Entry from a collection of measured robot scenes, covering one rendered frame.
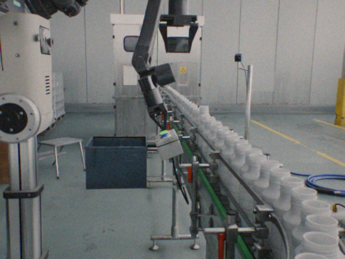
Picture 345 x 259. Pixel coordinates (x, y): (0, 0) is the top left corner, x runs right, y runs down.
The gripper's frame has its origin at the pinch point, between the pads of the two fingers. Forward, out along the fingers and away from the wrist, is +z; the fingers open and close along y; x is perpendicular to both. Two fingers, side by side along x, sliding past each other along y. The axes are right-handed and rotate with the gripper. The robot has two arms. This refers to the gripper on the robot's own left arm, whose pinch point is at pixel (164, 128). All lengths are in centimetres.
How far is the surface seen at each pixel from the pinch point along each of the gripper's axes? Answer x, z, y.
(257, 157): -16, 3, -62
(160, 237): 30, 99, 140
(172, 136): -1.8, 2.3, -9.6
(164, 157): 3.4, 7.9, -9.7
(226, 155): -13.2, 6.6, -38.8
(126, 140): 23, 13, 87
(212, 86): -181, 97, 1032
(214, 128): -15.4, 3.5, -15.0
